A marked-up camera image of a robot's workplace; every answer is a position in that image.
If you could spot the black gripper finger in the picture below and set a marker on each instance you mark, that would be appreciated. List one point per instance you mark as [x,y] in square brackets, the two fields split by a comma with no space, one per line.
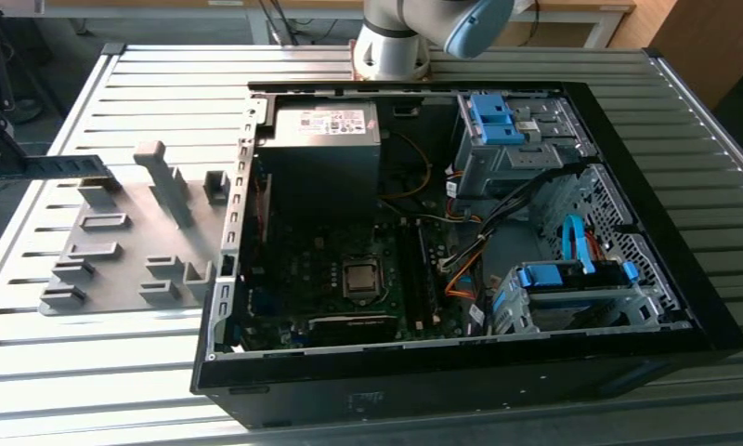
[0,130]

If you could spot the grey parts rack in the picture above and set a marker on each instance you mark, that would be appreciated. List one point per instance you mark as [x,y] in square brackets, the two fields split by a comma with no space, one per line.
[142,241]

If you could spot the silver CPU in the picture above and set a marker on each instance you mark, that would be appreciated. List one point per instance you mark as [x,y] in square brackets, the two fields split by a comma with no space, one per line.
[362,278]

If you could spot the grey metal drive cage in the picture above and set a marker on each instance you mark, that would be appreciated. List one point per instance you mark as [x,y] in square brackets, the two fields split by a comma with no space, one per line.
[520,162]

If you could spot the green motherboard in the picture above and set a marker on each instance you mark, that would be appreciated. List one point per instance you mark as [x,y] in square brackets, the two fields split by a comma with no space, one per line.
[390,288]

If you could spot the grey metal disk bay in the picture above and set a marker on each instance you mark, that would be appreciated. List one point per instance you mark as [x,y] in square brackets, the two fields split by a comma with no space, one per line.
[514,320]

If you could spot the black office chair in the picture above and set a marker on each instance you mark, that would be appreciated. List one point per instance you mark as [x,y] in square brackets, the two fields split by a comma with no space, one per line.
[37,69]

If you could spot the grey power supply unit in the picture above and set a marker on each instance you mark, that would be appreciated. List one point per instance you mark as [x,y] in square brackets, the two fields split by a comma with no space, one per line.
[322,123]

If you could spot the black graphics card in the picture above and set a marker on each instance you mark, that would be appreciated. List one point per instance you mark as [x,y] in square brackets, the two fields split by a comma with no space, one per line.
[353,327]

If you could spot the brown wooden cabinet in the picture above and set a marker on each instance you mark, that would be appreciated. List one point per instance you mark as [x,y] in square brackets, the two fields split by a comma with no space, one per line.
[713,42]

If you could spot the blue plastic drive bracket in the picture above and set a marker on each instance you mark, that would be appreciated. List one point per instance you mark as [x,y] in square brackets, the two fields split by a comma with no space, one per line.
[492,116]

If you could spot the hard disk in blue carrier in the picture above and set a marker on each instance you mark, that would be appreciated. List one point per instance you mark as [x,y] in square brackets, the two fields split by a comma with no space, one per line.
[548,276]

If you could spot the black PC case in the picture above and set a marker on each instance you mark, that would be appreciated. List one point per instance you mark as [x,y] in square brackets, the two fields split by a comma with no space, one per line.
[470,385]

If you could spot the blue RAM stick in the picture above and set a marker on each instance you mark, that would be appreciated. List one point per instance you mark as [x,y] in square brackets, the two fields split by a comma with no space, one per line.
[68,167]

